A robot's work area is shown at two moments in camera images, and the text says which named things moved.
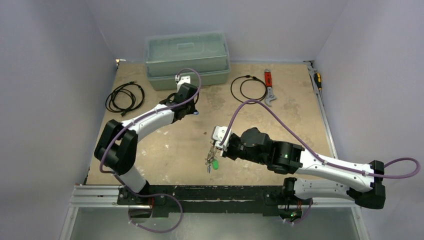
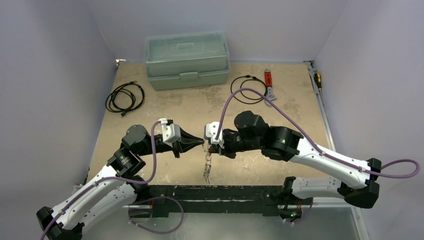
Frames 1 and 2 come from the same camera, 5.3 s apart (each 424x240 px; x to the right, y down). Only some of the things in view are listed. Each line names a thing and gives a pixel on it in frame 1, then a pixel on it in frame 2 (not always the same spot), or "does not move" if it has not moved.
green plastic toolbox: [205, 56] does not move
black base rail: [212, 201] does not move
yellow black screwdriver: [318, 80] does not move
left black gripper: [192, 108] to [187, 141]
